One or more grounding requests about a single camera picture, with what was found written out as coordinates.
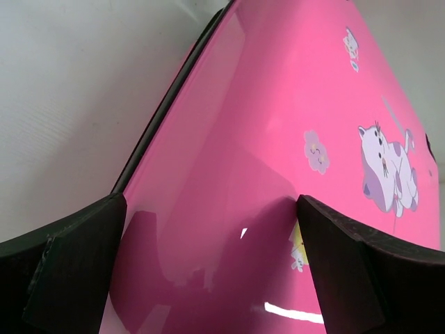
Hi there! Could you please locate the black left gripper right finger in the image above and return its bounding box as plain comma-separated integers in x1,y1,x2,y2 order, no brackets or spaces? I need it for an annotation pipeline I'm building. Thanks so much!
296,195,444,333

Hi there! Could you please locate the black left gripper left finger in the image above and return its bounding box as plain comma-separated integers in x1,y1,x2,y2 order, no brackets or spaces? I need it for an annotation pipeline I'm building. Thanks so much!
1,193,127,333

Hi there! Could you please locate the pink suitcase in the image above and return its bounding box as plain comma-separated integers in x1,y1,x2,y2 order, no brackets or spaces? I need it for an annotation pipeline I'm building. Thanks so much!
100,1,440,333

